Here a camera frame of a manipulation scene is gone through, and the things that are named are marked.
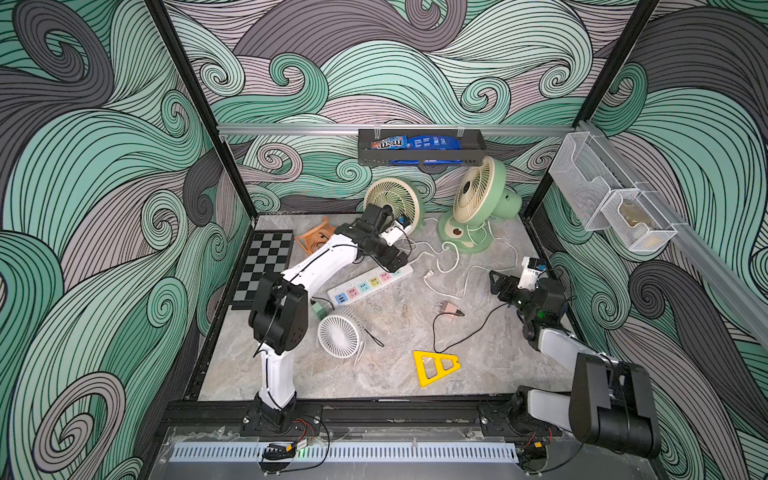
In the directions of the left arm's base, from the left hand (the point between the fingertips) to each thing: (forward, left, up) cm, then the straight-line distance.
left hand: (395, 246), depth 89 cm
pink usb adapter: (-13, -18, -15) cm, 27 cm away
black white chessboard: (+7, +44, -13) cm, 47 cm away
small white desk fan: (-24, +15, -7) cm, 30 cm away
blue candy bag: (+27, -8, +19) cm, 34 cm away
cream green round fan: (+21, -2, +2) cm, 21 cm away
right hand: (-7, -34, -5) cm, 35 cm away
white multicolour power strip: (-7, +12, -13) cm, 19 cm away
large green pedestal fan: (+10, -26, +11) cm, 30 cm away
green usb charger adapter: (-15, +23, -13) cm, 31 cm away
